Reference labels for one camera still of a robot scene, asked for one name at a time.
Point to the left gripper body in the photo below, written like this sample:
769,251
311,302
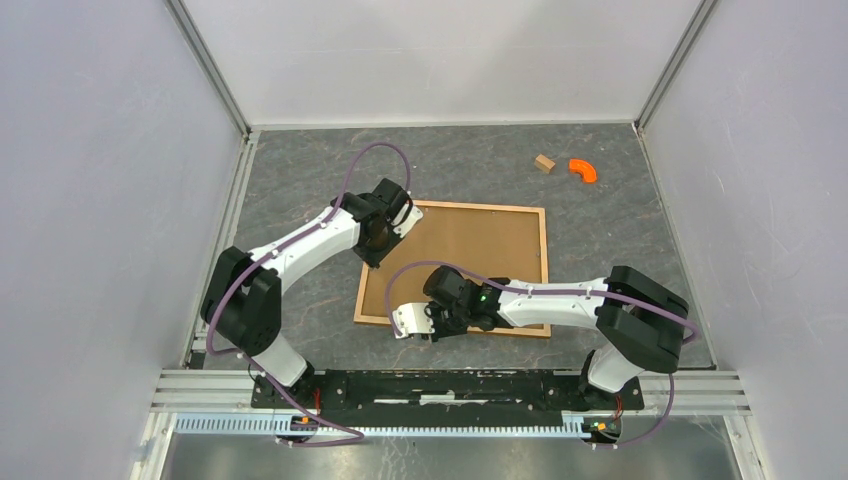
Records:
373,252

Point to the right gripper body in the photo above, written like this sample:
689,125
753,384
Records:
447,323

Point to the wooden picture frame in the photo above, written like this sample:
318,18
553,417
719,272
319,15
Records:
491,240

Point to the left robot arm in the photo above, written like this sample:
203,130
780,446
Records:
243,301

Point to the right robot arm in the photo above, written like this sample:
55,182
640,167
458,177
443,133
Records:
644,325

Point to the small wooden block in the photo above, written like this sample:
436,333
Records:
544,163

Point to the orange curved plastic piece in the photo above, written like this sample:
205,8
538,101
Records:
584,169

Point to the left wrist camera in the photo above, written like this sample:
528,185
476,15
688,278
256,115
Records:
406,219

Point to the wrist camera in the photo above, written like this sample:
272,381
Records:
411,319
406,219

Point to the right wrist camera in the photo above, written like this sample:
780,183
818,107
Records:
411,319

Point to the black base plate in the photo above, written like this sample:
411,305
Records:
458,398

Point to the aluminium rail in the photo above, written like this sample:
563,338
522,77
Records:
219,402

